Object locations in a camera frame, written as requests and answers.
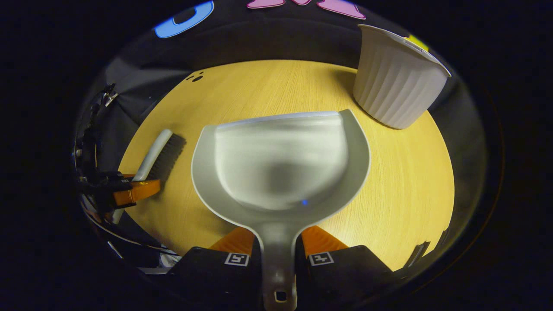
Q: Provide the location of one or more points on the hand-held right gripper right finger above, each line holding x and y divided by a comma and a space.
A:
345, 272

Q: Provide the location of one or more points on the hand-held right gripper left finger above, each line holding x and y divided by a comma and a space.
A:
216, 272

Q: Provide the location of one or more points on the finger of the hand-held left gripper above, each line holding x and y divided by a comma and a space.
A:
138, 191

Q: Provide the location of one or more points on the small white broom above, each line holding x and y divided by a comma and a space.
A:
152, 156

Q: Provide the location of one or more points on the grey plastic dustpan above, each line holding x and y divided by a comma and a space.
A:
281, 164

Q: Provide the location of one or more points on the white ribbed garbage bin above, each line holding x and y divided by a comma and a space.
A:
397, 86

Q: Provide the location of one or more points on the small metal cloth clip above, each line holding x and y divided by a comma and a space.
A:
111, 99

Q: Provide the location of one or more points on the grey metal desk bracket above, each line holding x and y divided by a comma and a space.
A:
418, 255

